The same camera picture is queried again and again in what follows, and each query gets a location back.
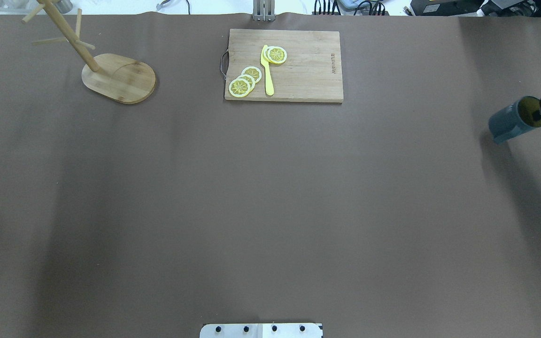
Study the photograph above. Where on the top lemon slice pair front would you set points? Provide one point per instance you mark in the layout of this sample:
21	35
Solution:
276	54

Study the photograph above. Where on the hidden back lemon slice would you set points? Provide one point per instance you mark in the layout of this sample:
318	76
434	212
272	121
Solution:
265	54

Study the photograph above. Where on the yellow plastic knife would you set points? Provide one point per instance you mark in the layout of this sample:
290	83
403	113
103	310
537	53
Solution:
268	83

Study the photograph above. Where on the bamboo cutting board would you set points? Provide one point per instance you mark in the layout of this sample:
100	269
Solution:
311	73

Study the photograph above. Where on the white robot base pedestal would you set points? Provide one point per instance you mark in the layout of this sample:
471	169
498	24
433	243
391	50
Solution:
262	330

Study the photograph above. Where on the middle lemon slice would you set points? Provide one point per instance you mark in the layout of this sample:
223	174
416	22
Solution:
249	79

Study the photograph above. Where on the lemon slice near handle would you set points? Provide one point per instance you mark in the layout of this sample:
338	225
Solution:
238	88

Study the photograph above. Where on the blue-grey cup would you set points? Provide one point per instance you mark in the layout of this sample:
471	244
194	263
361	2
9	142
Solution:
520	117

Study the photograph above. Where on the wooden cup storage rack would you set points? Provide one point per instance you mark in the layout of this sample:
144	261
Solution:
115	77

